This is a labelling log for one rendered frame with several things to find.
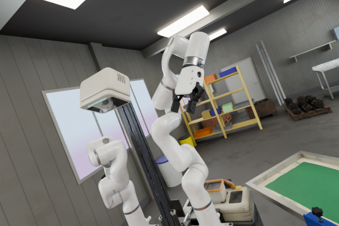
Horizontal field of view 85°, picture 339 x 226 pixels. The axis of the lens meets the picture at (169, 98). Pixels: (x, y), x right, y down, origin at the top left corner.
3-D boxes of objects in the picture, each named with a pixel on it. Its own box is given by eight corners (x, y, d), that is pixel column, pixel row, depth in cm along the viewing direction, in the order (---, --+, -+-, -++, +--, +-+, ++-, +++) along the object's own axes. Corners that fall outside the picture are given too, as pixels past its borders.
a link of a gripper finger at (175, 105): (182, 96, 69) (178, 113, 68) (177, 96, 72) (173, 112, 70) (175, 93, 67) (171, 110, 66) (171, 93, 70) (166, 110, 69)
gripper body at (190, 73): (210, 67, 64) (203, 98, 62) (191, 72, 73) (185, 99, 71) (194, 58, 60) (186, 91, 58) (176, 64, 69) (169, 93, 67)
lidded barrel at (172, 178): (170, 177, 448) (161, 154, 447) (188, 174, 425) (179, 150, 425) (161, 189, 404) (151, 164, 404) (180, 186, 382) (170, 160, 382)
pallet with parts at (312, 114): (292, 122, 491) (286, 106, 491) (285, 111, 605) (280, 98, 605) (333, 112, 452) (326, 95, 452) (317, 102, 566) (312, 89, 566)
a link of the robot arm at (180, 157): (138, 131, 86) (159, 120, 103) (185, 203, 81) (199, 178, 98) (159, 116, 79) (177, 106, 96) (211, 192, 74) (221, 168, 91)
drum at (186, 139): (187, 154, 563) (180, 136, 562) (199, 151, 546) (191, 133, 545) (183, 159, 530) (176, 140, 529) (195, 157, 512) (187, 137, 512)
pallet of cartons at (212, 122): (211, 123, 857) (207, 113, 857) (232, 117, 813) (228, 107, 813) (203, 133, 732) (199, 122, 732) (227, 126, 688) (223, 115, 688)
